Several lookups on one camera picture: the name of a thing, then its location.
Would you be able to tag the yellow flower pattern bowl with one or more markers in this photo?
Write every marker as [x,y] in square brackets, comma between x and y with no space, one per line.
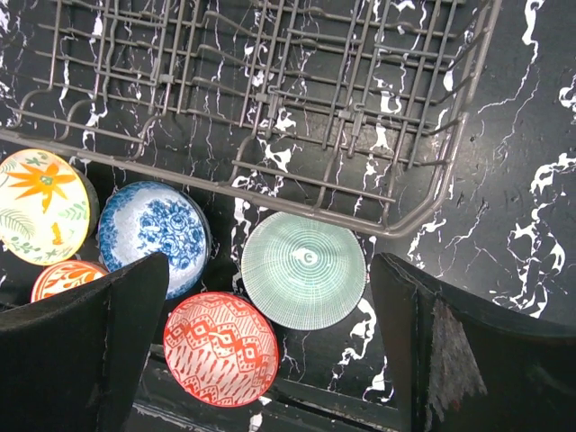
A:
[48,208]

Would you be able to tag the orange leaf pattern bowl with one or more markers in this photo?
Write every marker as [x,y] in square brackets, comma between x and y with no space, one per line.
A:
[64,276]

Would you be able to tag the grey wire dish rack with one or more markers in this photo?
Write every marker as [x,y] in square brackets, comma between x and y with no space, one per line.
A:
[348,112]

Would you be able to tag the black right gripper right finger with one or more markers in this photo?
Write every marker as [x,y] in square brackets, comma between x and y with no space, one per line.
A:
[461,363]

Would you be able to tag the red diamond pattern bowl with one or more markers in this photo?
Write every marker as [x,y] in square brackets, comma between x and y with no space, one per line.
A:
[221,349]

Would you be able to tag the blue rose pattern bowl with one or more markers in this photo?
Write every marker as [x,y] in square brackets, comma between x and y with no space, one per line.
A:
[147,217]

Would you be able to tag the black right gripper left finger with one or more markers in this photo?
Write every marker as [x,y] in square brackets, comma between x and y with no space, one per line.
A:
[73,362]

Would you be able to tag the green line pattern bowl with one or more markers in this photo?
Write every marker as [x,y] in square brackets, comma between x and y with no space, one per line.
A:
[303,274]

